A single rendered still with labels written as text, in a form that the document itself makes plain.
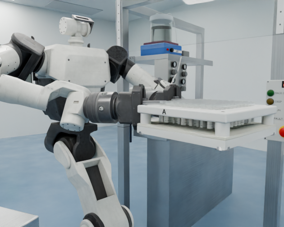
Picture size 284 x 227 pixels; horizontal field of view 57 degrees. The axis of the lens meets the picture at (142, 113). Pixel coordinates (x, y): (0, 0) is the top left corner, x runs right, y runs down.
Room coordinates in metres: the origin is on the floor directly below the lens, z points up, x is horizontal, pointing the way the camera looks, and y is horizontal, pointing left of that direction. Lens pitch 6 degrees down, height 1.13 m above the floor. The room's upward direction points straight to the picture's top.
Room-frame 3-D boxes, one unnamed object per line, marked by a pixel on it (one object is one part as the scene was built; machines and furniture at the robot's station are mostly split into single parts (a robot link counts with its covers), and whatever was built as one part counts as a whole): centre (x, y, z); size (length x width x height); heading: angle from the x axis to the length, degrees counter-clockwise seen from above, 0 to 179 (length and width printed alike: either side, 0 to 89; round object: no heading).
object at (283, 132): (1.08, -0.59, 0.94); 0.04 x 0.04 x 0.04; 50
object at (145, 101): (0.69, -0.03, 1.09); 0.06 x 0.03 x 0.02; 75
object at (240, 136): (0.65, -0.16, 1.02); 0.24 x 0.24 x 0.02; 43
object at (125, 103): (0.71, 0.05, 1.07); 0.12 x 0.10 x 0.13; 75
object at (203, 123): (0.56, -0.13, 1.05); 0.01 x 0.01 x 0.07
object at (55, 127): (1.17, 0.33, 0.89); 0.28 x 0.13 x 0.18; 43
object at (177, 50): (1.79, -0.13, 1.37); 0.21 x 0.20 x 0.09; 50
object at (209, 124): (0.55, -0.14, 1.05); 0.01 x 0.01 x 0.07
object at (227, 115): (0.65, -0.16, 1.07); 0.25 x 0.24 x 0.02; 133
